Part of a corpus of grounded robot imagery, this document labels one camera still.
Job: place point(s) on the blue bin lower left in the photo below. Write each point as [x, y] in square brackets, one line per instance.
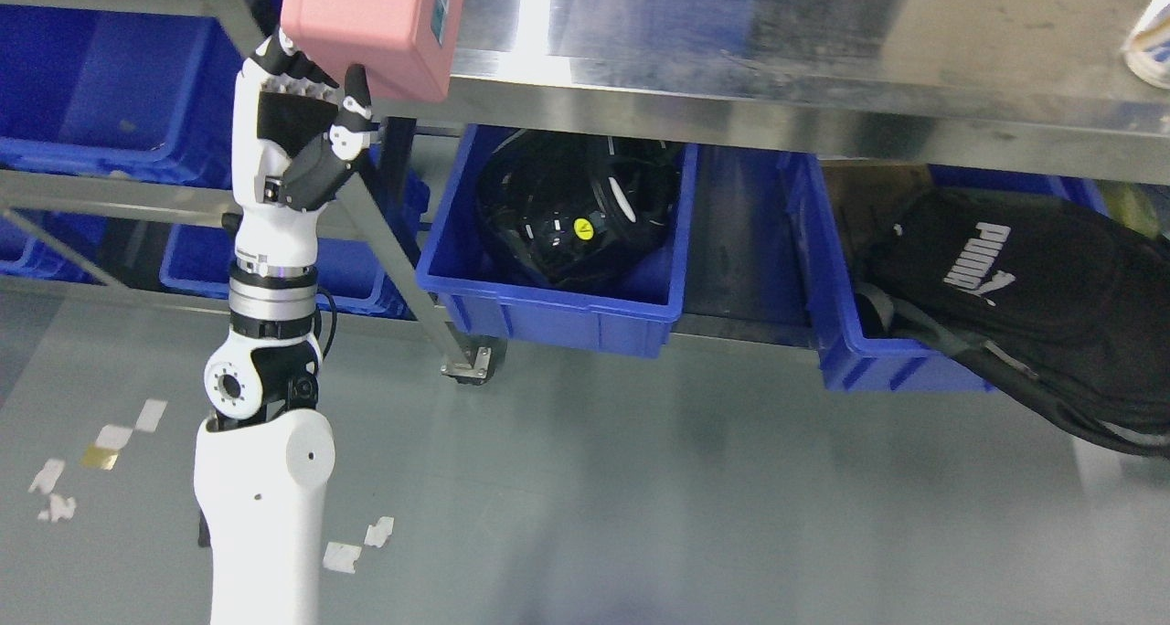
[197, 259]

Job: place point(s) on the black helmet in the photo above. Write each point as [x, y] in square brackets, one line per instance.
[575, 212]

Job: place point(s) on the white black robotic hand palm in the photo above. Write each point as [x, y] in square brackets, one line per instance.
[272, 241]

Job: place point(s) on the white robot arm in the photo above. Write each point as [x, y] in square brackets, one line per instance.
[263, 457]

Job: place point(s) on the blue bin with backpack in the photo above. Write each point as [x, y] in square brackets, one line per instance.
[831, 204]

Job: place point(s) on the caster wheel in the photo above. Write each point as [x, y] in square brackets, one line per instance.
[485, 358]

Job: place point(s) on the black Puma backpack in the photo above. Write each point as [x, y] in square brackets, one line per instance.
[1059, 307]

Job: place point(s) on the pink plastic storage box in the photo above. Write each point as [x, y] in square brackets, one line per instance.
[406, 46]

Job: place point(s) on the blue bin upper left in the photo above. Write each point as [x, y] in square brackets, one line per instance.
[117, 95]

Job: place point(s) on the blue bin with helmet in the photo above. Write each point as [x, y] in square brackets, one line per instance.
[634, 316]

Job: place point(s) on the stainless steel table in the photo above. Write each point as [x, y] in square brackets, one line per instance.
[1036, 86]

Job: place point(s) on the black robotic fingers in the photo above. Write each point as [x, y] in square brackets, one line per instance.
[278, 65]

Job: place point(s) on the black white robotic thumb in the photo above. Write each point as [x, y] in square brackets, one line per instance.
[321, 144]

